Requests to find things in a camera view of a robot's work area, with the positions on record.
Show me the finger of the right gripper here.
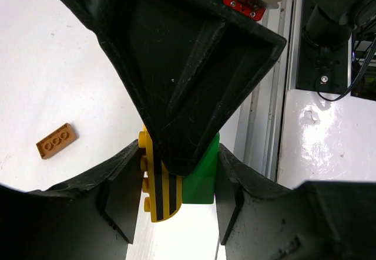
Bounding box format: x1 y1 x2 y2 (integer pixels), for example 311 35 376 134
61 0 286 176

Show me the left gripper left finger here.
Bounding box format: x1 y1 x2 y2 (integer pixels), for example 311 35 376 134
1 142 143 259

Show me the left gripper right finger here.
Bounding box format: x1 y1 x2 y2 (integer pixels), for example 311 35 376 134
215 146 375 259

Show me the yellow striped lego brick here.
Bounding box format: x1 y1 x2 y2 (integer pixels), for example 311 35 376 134
138 127 182 222

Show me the green lego plate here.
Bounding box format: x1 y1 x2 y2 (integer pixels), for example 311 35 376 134
182 133 220 205

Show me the white foil panel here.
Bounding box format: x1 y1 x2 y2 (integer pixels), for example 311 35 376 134
277 89 375 188

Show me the brown lego plate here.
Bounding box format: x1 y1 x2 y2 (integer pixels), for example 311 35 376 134
36 123 78 160

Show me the aluminium frame rail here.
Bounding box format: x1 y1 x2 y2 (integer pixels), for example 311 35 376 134
233 0 302 187

